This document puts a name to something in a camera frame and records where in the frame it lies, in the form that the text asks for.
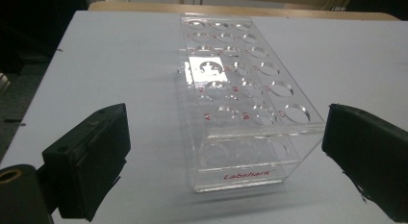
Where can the clear acrylic test tube rack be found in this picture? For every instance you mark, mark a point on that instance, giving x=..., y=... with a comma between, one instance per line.
x=243, y=153

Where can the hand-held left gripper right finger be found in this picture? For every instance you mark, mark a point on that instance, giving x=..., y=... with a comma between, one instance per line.
x=369, y=153

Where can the wooden table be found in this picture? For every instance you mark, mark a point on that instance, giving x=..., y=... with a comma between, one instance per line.
x=192, y=8

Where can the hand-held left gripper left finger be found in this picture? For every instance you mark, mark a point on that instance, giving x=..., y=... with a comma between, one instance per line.
x=86, y=160

